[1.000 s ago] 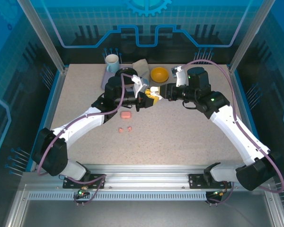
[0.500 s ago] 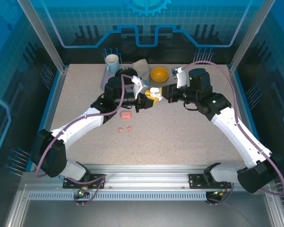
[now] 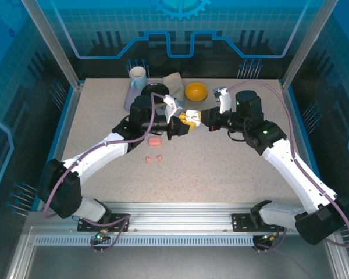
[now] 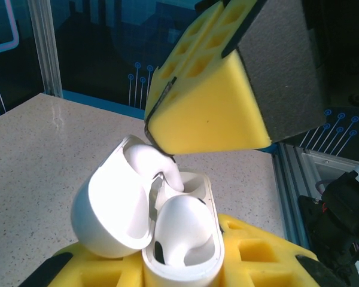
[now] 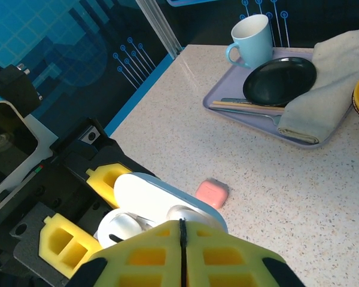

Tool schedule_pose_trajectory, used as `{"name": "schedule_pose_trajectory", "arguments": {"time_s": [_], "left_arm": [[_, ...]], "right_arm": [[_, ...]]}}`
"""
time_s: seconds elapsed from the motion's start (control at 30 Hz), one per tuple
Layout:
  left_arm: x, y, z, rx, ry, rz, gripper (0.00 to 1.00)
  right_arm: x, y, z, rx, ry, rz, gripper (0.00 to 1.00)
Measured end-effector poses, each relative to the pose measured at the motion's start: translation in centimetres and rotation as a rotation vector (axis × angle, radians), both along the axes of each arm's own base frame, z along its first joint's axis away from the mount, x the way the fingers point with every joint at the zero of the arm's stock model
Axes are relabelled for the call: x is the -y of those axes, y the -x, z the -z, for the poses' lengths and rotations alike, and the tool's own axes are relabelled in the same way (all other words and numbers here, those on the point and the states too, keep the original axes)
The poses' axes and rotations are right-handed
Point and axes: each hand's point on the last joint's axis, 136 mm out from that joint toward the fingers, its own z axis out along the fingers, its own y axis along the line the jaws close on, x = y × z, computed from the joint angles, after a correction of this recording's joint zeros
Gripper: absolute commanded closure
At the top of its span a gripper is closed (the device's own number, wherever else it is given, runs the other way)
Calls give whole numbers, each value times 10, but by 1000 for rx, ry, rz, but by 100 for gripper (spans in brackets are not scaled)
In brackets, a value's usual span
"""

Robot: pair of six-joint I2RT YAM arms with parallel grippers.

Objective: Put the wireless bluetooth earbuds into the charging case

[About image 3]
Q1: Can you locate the lavender tray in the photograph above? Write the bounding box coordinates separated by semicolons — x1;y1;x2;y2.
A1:
124;78;169;112

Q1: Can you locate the orange bowl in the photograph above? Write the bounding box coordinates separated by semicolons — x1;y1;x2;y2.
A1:
184;82;209;103

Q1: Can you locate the black round plate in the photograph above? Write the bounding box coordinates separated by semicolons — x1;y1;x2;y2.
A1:
141;83;169;97

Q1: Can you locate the grey folded cloth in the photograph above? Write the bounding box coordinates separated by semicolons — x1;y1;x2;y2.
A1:
162;72;184;101

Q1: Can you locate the light blue mug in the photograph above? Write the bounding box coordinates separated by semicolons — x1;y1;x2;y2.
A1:
129;66;148;91

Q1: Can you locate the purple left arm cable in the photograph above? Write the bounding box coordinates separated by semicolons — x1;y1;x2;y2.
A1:
42;92;168;219

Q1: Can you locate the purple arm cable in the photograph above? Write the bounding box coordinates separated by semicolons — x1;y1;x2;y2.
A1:
42;92;168;219
225;80;349;248

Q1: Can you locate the white left camera bracket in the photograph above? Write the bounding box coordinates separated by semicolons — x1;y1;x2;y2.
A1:
162;94;183;125

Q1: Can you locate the white camera bracket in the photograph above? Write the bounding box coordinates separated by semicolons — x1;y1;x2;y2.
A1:
216;88;233;115
162;94;183;125

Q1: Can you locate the white right camera bracket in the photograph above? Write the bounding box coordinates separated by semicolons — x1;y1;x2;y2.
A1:
216;88;233;115

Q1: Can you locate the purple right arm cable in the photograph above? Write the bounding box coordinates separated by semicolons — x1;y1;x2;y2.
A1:
225;80;349;248

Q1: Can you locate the aluminium frame rail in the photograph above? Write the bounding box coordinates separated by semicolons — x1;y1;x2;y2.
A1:
26;202;337;237

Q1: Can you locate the aluminium frame post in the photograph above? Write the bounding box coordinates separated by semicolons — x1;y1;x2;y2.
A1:
19;0;86;91
280;0;340;91

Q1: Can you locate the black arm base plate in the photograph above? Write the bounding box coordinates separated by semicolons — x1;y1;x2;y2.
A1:
76;213;131;233
231;213;286;233

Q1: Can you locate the slotted grey cable duct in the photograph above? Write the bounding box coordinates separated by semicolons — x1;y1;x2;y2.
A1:
34;235;256;248

